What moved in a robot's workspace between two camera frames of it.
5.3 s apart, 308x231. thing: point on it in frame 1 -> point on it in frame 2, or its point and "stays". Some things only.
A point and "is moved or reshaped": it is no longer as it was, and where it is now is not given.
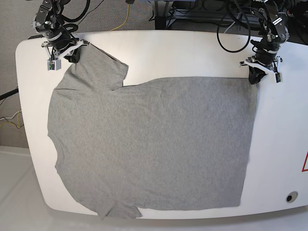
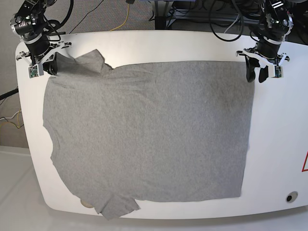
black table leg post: x=160 y=22 stays
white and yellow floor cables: x=11 y=117 stays
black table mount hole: x=291 y=197 stays
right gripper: x=55 y=54 -> x=40 y=50
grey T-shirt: x=174 y=143 is moved or reshaped
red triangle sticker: x=303 y=169 stays
